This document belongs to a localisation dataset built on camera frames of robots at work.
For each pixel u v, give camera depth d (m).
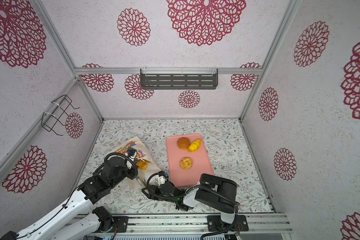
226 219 0.62
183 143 1.02
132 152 0.63
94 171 0.58
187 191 0.60
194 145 1.00
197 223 0.76
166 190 0.64
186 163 0.92
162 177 0.78
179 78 0.93
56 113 0.78
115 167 0.55
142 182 0.80
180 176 0.92
